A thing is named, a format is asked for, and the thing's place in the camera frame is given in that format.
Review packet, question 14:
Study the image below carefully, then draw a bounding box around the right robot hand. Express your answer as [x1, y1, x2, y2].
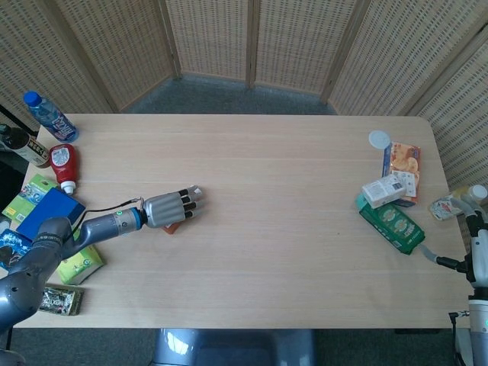
[417, 190, 488, 297]

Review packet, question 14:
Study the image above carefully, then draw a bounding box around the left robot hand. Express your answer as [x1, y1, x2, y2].
[143, 185, 207, 230]

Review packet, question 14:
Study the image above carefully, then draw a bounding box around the orange juice bottle white cap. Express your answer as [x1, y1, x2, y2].
[162, 185, 203, 234]

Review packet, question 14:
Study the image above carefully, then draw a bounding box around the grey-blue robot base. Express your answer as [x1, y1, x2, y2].
[152, 328, 317, 366]

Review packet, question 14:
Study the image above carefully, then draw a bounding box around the yellow drink bottle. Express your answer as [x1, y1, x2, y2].
[429, 185, 488, 223]

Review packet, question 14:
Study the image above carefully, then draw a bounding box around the green snack bag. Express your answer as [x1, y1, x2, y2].
[355, 193, 426, 256]

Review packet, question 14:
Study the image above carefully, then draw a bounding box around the yellow-green tissue pack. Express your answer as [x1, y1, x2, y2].
[56, 227, 105, 286]

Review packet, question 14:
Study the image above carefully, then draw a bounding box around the white printed card pack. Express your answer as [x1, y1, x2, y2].
[391, 170, 419, 198]

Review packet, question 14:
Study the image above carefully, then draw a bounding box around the red ketchup bottle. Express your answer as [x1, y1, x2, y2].
[49, 143, 81, 196]

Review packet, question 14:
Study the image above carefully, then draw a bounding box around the plain blue box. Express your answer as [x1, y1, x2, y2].
[16, 188, 86, 242]

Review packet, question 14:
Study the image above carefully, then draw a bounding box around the small white box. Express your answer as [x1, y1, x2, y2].
[361, 173, 408, 210]

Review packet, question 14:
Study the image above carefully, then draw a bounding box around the orange snack box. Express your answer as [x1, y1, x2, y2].
[381, 141, 422, 209]

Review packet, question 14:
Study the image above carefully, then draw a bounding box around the green and blue flat package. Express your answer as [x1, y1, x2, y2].
[2, 173, 60, 225]

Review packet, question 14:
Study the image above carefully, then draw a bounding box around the silver black snack bag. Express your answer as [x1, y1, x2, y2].
[37, 284, 85, 317]

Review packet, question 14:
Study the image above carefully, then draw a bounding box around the clear water bottle blue cap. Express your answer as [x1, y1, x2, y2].
[23, 90, 80, 144]

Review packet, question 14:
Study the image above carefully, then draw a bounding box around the dark blue printed tissue pack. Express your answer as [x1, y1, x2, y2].
[0, 227, 36, 271]

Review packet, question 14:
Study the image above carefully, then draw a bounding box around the dark bottle with label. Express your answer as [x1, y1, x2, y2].
[0, 124, 51, 169]

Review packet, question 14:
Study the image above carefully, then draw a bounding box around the canister with white round lid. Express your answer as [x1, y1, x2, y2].
[368, 130, 393, 150]

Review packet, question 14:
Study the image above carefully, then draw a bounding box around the black stand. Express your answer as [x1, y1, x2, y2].
[0, 103, 40, 209]

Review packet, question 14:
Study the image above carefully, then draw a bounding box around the bamboo folding screen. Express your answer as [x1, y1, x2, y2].
[0, 0, 488, 230]

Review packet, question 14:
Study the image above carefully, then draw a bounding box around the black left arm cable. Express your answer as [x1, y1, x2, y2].
[72, 195, 146, 234]

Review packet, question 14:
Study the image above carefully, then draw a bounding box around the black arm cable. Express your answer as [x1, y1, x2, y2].
[448, 310, 473, 366]
[72, 195, 146, 234]

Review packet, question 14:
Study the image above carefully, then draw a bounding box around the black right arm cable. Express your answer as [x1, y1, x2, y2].
[448, 310, 473, 366]

